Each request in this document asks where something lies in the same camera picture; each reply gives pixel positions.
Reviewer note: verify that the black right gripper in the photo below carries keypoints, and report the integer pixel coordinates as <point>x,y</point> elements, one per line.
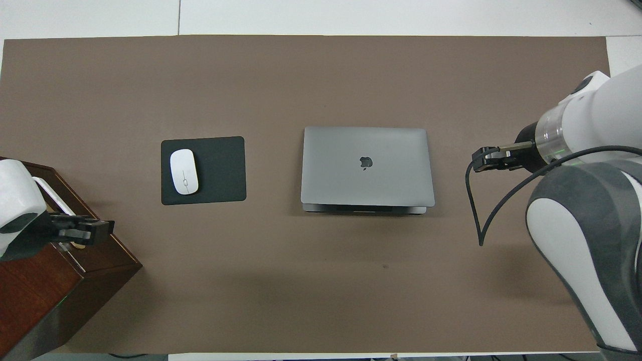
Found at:
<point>529,150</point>

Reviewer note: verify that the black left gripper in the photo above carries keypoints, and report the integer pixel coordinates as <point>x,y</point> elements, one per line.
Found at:
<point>62,228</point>

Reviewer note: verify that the grey aluminium laptop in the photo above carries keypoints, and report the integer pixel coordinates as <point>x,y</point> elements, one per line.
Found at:
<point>366,165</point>

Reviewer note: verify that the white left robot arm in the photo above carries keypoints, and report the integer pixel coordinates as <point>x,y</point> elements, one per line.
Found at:
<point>15,195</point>

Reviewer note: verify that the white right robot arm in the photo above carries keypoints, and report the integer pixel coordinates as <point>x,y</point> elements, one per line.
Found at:
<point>602,110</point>

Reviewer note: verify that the dark wooden box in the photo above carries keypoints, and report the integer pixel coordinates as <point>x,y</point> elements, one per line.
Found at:
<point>45,301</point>

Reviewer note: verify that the white computer mouse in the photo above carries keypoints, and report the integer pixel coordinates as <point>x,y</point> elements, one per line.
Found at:
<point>183,171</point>

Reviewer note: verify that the black mouse pad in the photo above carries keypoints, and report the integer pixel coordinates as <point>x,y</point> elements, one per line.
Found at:
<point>223,170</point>

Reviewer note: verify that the large brown table mat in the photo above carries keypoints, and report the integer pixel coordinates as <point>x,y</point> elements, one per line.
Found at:
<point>321,281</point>

